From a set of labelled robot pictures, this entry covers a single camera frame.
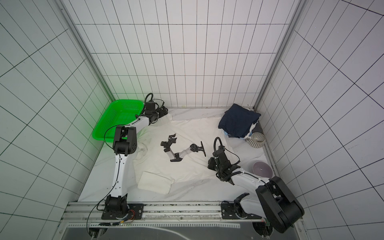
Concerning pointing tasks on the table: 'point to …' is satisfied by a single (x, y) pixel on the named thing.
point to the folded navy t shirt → (236, 120)
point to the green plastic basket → (120, 113)
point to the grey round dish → (262, 169)
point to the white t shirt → (172, 147)
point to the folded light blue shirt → (250, 133)
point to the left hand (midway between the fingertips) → (164, 113)
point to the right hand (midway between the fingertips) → (209, 160)
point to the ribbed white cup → (257, 140)
